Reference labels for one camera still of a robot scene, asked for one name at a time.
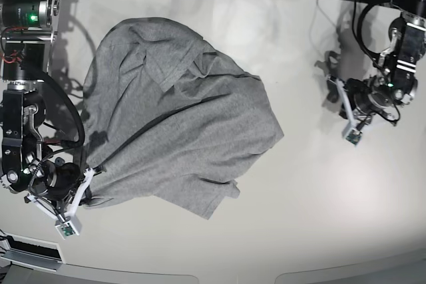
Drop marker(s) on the grey t-shirt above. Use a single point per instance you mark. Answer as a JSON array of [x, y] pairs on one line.
[[168, 115]]

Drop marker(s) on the white wrist camera mount image-right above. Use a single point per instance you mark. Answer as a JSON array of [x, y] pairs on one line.
[[353, 130]]

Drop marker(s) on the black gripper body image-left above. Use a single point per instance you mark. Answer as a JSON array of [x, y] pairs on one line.
[[56, 186]]

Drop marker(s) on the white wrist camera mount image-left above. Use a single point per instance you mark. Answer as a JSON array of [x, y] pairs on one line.
[[66, 222]]

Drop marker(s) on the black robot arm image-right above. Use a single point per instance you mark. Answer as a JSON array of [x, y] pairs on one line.
[[394, 84]]

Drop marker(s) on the silver cable tray slot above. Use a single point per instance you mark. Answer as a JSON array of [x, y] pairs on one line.
[[31, 253]]

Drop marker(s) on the black robot arm image-left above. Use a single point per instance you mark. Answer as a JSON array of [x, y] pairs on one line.
[[28, 32]]

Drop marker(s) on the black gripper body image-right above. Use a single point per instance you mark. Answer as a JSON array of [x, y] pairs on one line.
[[367, 100]]

